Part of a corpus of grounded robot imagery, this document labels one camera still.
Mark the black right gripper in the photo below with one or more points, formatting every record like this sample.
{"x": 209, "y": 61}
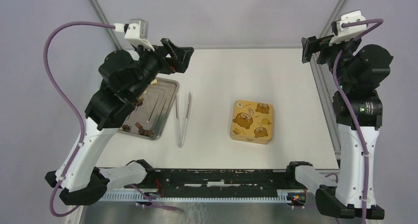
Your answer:
{"x": 323, "y": 45}

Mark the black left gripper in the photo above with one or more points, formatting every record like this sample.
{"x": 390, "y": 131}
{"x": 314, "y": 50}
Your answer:
{"x": 180, "y": 59}

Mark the metal serving tongs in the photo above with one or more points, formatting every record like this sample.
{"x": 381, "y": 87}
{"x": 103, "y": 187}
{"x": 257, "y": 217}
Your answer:
{"x": 182, "y": 122}

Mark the silver box lid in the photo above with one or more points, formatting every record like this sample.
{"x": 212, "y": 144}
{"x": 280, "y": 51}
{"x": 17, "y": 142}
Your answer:
{"x": 252, "y": 122}

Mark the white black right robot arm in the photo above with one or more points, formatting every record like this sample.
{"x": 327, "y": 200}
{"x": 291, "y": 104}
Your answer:
{"x": 359, "y": 117}

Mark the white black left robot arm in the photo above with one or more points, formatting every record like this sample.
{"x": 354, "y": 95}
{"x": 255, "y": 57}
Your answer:
{"x": 125, "y": 79}

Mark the metal chocolate tray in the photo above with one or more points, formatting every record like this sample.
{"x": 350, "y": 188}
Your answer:
{"x": 148, "y": 120}

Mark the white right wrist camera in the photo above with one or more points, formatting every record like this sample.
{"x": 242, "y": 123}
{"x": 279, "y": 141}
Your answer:
{"x": 344, "y": 33}

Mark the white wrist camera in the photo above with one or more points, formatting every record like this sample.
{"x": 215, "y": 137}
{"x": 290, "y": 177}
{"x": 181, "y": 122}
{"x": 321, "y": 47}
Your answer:
{"x": 344, "y": 33}
{"x": 135, "y": 33}

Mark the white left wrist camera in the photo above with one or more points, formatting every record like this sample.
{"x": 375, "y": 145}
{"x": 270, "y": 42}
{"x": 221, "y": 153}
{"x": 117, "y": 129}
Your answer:
{"x": 135, "y": 33}

